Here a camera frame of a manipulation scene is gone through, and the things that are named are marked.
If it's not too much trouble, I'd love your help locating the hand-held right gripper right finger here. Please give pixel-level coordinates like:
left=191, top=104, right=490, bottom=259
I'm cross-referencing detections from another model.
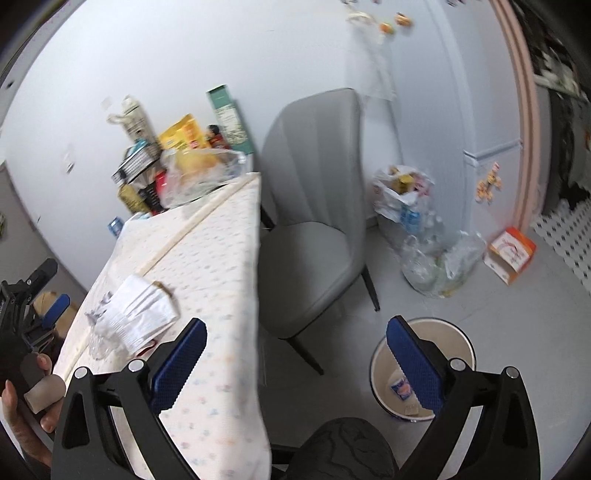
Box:
left=385, top=315, right=541, bottom=480

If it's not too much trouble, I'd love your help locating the cluster of small magnets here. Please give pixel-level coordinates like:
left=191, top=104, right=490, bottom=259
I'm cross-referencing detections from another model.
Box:
left=475, top=161, right=504, bottom=202

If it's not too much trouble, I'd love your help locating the hanging clear plastic bag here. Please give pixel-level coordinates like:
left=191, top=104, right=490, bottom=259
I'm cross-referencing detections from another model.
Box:
left=348, top=13, right=398, bottom=101

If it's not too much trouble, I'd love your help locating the person's left hand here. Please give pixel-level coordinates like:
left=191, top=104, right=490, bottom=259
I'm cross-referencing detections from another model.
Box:
left=0, top=353, right=64, bottom=466

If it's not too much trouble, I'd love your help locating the white trash bin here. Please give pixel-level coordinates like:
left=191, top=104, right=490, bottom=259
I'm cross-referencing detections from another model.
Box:
left=369, top=318, right=476, bottom=423

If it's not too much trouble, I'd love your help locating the white plastic bag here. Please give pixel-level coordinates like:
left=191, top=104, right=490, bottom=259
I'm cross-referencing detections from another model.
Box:
left=373, top=165, right=437, bottom=222

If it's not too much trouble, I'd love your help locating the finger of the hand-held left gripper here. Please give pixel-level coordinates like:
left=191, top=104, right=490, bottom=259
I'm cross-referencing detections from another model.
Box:
left=25, top=295, right=71, bottom=344
left=25, top=258, right=59, bottom=289

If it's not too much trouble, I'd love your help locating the clear plastic wrapper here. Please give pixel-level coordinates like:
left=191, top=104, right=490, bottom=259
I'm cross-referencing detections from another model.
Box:
left=85, top=323, right=123, bottom=361

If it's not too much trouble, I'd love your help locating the black utensil holder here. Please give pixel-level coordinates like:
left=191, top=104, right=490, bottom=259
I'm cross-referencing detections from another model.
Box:
left=139, top=182, right=162, bottom=213

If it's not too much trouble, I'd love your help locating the tan chair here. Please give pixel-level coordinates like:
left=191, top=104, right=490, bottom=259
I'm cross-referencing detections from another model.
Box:
left=34, top=291, right=77, bottom=333

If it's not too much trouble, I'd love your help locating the orange cardboard box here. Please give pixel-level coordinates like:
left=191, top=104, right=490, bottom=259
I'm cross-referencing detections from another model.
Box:
left=483, top=227, right=537, bottom=287

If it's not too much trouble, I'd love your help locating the grey upholstered chair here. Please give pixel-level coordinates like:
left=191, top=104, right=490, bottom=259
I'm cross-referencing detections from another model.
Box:
left=257, top=88, right=380, bottom=376

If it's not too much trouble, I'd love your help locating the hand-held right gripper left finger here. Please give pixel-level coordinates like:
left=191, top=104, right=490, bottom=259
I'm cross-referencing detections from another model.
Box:
left=50, top=318, right=207, bottom=480

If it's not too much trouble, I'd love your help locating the white fridge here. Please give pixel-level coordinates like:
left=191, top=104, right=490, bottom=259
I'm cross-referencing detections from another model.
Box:
left=344, top=0, right=532, bottom=236

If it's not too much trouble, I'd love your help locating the clear bag of bottles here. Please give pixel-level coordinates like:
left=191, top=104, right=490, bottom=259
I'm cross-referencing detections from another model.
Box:
left=399, top=217, right=488, bottom=298

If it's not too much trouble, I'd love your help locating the tall green box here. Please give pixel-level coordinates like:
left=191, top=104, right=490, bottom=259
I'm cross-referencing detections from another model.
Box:
left=206, top=84, right=256, bottom=157

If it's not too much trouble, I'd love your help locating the dark patterned round seat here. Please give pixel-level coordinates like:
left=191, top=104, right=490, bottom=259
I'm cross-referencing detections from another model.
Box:
left=286, top=416, right=398, bottom=480

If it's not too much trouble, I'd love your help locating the table with floral cloth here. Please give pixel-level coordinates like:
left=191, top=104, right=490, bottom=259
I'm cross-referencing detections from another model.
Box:
left=53, top=172, right=273, bottom=480

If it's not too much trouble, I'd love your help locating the glass jar of pickles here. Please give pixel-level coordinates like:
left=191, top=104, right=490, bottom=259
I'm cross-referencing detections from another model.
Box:
left=117, top=184, right=141, bottom=214

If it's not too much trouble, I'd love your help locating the white paper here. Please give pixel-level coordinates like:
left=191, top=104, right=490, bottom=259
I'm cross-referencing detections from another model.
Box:
left=99, top=274, right=181, bottom=356

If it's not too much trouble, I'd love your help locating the pink door frame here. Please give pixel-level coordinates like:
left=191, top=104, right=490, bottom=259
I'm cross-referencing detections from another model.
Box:
left=489, top=0, right=550, bottom=232

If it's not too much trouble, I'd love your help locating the black wire basket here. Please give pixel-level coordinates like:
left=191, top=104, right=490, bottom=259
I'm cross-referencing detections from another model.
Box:
left=112, top=143, right=162, bottom=183

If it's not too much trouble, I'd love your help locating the yellow snack bag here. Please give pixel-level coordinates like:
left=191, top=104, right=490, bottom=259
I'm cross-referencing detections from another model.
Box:
left=158, top=114, right=208, bottom=151

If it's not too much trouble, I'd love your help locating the clear bag with bread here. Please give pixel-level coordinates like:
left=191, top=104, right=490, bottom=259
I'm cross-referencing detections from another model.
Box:
left=159, top=148, right=247, bottom=208

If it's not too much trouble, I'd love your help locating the white dotted floor mat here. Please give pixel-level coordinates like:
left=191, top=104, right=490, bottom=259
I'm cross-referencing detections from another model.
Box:
left=530, top=202, right=591, bottom=280

